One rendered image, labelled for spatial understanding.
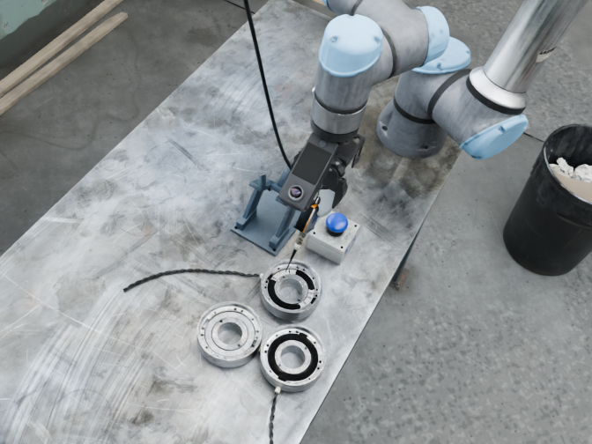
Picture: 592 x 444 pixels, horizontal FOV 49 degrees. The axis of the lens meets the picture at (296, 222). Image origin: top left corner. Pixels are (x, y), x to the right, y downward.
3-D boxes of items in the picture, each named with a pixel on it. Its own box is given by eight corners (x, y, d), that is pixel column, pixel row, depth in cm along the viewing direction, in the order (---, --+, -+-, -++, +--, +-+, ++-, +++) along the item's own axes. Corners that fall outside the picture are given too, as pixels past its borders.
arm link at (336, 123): (351, 122, 86) (299, 97, 88) (345, 146, 90) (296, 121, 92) (377, 92, 90) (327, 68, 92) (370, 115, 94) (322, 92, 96)
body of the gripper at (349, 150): (360, 163, 104) (375, 109, 94) (334, 197, 99) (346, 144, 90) (320, 142, 106) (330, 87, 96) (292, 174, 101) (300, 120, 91)
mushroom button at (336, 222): (337, 248, 116) (342, 233, 112) (318, 238, 117) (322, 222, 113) (347, 233, 119) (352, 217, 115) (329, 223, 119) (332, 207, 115)
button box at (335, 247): (339, 265, 117) (344, 251, 113) (306, 247, 119) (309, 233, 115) (358, 235, 122) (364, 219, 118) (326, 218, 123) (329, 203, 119)
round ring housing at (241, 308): (185, 354, 104) (184, 344, 101) (215, 303, 110) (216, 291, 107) (244, 381, 102) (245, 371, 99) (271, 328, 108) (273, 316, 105)
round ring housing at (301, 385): (275, 325, 109) (277, 314, 106) (332, 351, 107) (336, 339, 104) (247, 378, 103) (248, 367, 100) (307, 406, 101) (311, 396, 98)
